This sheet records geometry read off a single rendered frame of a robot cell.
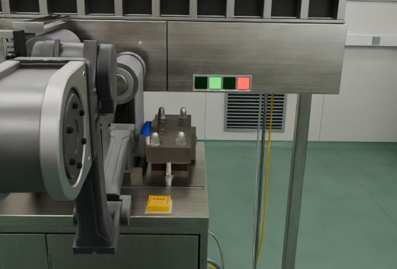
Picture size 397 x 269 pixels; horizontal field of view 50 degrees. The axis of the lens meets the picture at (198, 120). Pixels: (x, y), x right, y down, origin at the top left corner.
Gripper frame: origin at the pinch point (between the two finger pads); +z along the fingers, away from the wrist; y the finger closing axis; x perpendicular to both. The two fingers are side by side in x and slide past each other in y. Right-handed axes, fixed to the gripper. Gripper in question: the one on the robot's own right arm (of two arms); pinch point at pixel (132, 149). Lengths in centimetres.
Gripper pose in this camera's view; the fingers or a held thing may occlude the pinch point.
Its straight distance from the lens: 147.3
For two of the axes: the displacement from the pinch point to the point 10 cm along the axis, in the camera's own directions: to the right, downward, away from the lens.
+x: 0.1, -9.7, 2.6
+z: -0.2, 2.6, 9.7
